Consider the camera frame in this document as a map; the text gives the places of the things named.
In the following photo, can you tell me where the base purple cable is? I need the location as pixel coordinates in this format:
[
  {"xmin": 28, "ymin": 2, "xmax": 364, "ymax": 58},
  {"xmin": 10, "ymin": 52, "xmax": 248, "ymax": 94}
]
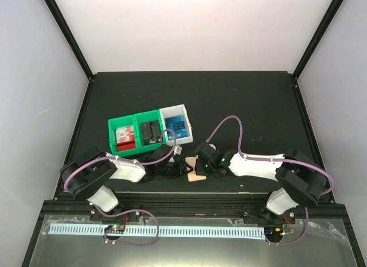
[
  {"xmin": 94, "ymin": 206, "xmax": 160, "ymax": 247},
  {"xmin": 265, "ymin": 206, "xmax": 310, "ymax": 247}
]

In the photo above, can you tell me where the white bin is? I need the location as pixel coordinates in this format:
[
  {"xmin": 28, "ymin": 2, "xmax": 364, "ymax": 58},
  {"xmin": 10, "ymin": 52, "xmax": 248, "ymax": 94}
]
[{"xmin": 159, "ymin": 104, "xmax": 193, "ymax": 145}]

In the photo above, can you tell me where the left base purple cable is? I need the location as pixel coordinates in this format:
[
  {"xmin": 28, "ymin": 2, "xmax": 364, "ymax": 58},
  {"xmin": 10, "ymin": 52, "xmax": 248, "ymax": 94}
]
[{"xmin": 94, "ymin": 206, "xmax": 160, "ymax": 247}]

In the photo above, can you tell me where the green bin middle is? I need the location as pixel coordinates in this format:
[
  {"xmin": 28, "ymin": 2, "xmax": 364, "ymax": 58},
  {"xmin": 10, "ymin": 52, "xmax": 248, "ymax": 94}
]
[{"xmin": 135, "ymin": 110, "xmax": 166, "ymax": 153}]

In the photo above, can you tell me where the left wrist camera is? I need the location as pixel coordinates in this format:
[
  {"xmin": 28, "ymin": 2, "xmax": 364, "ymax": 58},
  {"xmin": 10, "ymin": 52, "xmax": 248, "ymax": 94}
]
[{"xmin": 173, "ymin": 145, "xmax": 182, "ymax": 155}]

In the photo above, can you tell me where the left circuit board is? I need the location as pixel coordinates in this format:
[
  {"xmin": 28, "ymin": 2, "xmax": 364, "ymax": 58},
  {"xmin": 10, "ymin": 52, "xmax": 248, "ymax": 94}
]
[{"xmin": 104, "ymin": 225, "xmax": 126, "ymax": 234}]

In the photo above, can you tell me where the tan leather card holder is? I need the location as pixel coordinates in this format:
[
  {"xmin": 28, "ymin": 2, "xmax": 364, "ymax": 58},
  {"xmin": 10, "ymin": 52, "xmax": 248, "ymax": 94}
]
[{"xmin": 185, "ymin": 156, "xmax": 206, "ymax": 182}]

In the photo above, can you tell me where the blue card stack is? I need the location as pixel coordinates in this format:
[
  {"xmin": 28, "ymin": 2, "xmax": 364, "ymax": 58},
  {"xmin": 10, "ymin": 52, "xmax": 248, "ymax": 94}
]
[{"xmin": 165, "ymin": 115, "xmax": 189, "ymax": 139}]

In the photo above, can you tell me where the green bin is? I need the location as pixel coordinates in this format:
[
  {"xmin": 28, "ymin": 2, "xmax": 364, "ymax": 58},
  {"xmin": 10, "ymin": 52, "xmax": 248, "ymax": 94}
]
[
  {"xmin": 108, "ymin": 115, "xmax": 141, "ymax": 157},
  {"xmin": 135, "ymin": 110, "xmax": 166, "ymax": 153}
]

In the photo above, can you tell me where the black frame post left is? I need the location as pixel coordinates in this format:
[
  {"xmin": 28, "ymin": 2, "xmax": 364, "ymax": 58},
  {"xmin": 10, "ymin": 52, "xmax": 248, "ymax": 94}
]
[{"xmin": 38, "ymin": 0, "xmax": 95, "ymax": 83}]

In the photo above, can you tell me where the black frame post right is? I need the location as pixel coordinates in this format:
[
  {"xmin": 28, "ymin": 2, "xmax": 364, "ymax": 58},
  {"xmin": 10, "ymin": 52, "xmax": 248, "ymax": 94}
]
[{"xmin": 291, "ymin": 0, "xmax": 350, "ymax": 81}]

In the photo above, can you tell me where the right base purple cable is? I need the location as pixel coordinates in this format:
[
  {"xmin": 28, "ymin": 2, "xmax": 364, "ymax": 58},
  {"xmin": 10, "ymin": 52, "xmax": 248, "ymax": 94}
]
[{"xmin": 265, "ymin": 206, "xmax": 310, "ymax": 247}]

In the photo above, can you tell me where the red white card stack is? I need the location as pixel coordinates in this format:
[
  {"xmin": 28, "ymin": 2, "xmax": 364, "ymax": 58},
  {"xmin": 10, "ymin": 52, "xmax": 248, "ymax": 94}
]
[{"xmin": 115, "ymin": 125, "xmax": 136, "ymax": 152}]

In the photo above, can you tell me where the right circuit board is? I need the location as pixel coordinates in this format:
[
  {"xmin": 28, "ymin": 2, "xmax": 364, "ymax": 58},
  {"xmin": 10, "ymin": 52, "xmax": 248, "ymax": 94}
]
[{"xmin": 264, "ymin": 227, "xmax": 294, "ymax": 237}]

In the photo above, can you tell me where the black card stack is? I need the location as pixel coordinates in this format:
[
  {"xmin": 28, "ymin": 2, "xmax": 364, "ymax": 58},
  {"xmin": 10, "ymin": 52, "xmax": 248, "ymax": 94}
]
[{"xmin": 142, "ymin": 120, "xmax": 161, "ymax": 145}]

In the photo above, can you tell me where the white slotted cable duct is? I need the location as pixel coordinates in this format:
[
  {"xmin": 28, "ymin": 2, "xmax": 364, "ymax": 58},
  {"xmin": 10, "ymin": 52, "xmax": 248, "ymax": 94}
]
[{"xmin": 48, "ymin": 223, "xmax": 265, "ymax": 240}]

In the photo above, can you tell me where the green bin left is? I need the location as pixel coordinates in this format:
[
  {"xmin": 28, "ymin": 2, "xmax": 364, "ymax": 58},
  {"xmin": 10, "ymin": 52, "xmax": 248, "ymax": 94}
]
[{"xmin": 108, "ymin": 115, "xmax": 141, "ymax": 157}]

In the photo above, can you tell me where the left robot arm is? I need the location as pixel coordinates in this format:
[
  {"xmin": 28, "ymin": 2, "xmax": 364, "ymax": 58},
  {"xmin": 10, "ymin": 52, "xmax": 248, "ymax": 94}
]
[{"xmin": 60, "ymin": 144, "xmax": 196, "ymax": 220}]

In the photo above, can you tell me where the black frame post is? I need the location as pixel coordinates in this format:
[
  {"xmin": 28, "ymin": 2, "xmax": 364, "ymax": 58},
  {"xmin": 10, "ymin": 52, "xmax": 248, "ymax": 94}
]
[
  {"xmin": 38, "ymin": 0, "xmax": 95, "ymax": 83},
  {"xmin": 291, "ymin": 0, "xmax": 350, "ymax": 81}
]

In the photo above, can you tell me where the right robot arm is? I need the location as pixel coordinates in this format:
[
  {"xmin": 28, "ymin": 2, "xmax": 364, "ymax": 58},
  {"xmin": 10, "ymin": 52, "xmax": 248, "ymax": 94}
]
[{"xmin": 194, "ymin": 142, "xmax": 331, "ymax": 224}]

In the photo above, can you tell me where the circuit board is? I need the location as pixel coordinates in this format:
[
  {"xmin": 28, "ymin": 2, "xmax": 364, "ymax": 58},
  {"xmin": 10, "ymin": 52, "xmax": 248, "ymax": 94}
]
[
  {"xmin": 104, "ymin": 225, "xmax": 126, "ymax": 234},
  {"xmin": 264, "ymin": 227, "xmax": 294, "ymax": 237}
]

